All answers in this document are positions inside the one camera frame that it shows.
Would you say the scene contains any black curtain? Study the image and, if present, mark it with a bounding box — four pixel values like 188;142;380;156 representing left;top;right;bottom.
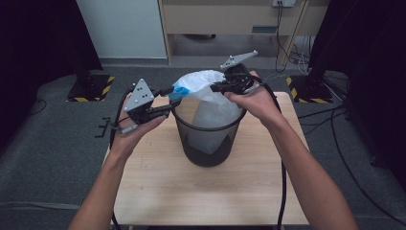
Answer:
307;0;406;193

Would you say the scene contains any white cable bundle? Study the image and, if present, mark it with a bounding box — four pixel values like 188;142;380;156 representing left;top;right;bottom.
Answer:
288;35;313;76

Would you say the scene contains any black mesh trash bin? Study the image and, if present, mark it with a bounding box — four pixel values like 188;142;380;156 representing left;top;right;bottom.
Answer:
170;95;247;168

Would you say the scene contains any white trash bag blue edge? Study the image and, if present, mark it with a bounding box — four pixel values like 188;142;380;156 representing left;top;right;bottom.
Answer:
168;69;244;156

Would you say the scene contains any beige wooden desk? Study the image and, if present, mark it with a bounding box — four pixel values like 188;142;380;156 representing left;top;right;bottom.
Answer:
157;0;331;66

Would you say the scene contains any black stand with striped base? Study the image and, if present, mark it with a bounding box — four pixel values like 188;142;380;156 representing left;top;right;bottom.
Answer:
285;70;334;104
66;63;116;104

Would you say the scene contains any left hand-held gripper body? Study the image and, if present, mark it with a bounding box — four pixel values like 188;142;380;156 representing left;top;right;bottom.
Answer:
123;78;170;127

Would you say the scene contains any thin black floor cable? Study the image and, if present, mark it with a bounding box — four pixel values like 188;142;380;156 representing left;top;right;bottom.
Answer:
30;99;48;116

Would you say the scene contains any person's left hand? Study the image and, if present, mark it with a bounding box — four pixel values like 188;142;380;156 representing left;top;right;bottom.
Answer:
109;95;169;154

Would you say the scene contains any white panel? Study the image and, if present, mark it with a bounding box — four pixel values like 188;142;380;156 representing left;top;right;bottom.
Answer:
76;0;169;60

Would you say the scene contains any white power strip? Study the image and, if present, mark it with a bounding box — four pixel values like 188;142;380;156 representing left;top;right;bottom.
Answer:
271;0;297;8

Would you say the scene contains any black power cable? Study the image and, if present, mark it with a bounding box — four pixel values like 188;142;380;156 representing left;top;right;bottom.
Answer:
274;1;290;74

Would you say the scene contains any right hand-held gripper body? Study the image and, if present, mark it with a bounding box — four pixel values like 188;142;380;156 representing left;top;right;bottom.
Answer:
219;49;259;94

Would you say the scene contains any long black floor cable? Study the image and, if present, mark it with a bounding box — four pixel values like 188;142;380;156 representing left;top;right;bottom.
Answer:
329;106;406;226

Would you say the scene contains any person's right hand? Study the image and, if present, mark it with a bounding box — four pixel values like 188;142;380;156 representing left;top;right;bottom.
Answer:
224;70;283;128

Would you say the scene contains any right hand-held gripper black cable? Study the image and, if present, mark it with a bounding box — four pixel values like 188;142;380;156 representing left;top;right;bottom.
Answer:
255;75;288;230

